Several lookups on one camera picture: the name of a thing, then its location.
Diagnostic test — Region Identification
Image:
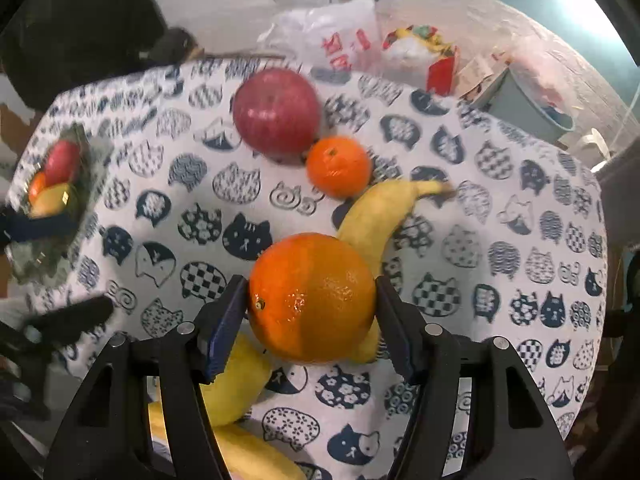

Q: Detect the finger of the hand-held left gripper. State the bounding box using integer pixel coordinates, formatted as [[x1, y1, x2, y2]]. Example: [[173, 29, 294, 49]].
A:
[[20, 295, 116, 351], [0, 210, 76, 251]]

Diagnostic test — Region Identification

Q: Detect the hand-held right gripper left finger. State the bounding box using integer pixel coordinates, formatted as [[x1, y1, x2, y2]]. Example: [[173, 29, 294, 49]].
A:
[[45, 275, 251, 480]]

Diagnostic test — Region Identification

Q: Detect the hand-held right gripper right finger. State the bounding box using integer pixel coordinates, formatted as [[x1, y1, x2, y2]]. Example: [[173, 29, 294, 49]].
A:
[[372, 275, 573, 480]]

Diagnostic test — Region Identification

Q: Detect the medium orange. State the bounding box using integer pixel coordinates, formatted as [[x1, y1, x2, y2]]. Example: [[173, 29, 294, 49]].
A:
[[28, 172, 48, 206]]

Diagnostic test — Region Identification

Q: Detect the green patterned plate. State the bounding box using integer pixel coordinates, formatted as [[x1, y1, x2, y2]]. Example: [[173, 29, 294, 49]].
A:
[[5, 125, 113, 286]]

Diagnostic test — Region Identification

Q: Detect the small red apple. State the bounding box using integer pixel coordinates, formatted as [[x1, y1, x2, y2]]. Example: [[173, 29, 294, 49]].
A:
[[45, 140, 83, 186]]

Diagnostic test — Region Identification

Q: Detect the large orange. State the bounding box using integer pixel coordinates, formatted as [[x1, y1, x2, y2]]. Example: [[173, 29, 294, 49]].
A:
[[247, 232, 378, 365]]

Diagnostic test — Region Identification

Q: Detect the green-tipped yellow banana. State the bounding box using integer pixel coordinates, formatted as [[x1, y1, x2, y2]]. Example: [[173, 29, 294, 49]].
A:
[[334, 179, 457, 365]]

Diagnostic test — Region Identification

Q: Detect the small tangerine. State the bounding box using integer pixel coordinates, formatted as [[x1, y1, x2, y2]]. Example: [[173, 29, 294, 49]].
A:
[[306, 136, 373, 198]]

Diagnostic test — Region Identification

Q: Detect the large red apple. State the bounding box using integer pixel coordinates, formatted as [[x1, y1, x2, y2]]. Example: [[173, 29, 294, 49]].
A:
[[232, 67, 322, 165]]

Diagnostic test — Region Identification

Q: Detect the cat-print tablecloth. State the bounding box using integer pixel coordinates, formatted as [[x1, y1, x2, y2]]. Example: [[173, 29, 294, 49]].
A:
[[7, 55, 608, 480]]

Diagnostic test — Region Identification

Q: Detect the black panel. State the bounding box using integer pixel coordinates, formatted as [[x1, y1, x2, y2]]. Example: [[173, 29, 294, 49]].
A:
[[0, 0, 168, 111]]

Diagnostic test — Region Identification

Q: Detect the black round device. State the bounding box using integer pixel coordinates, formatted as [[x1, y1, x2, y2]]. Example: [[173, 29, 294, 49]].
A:
[[145, 27, 206, 63]]

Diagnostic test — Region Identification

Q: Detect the light blue bin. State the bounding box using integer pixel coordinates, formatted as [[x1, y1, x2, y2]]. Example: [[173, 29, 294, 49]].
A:
[[487, 67, 576, 143]]

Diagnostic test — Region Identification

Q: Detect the brown cardboard piece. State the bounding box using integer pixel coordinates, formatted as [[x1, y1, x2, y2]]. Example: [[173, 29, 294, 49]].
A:
[[460, 55, 496, 101]]

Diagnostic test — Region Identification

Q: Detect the dark grey jacket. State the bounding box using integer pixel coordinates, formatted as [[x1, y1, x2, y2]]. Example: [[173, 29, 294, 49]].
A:
[[597, 157, 640, 261]]

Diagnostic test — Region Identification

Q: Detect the red and white shopping bag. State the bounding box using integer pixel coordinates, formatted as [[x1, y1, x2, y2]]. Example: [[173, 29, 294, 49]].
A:
[[382, 25, 461, 96]]

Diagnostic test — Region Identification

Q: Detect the pink plastic bag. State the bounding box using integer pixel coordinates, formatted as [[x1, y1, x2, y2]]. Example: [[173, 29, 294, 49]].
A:
[[505, 35, 576, 116]]

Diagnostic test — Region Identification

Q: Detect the white plastic bag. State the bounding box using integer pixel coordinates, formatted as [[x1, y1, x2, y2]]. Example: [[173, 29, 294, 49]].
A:
[[257, 0, 381, 83]]

